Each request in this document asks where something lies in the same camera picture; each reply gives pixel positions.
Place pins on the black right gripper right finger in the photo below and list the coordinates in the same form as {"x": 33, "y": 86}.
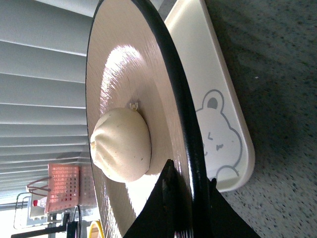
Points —
{"x": 225, "y": 222}

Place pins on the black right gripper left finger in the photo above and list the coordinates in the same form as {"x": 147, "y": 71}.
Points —
{"x": 167, "y": 212}

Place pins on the white steamed bun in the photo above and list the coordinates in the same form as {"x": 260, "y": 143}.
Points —
{"x": 121, "y": 145}

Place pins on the beige plate with black rim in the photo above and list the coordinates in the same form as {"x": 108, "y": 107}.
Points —
{"x": 132, "y": 59}

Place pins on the cream bear print tray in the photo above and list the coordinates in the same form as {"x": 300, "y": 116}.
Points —
{"x": 228, "y": 148}

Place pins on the pink plastic basket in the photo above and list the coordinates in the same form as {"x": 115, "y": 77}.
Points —
{"x": 65, "y": 186}

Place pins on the grey pleated curtain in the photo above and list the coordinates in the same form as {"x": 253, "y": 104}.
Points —
{"x": 43, "y": 46}

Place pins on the white metal frame cart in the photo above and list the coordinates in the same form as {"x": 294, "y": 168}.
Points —
{"x": 31, "y": 221}

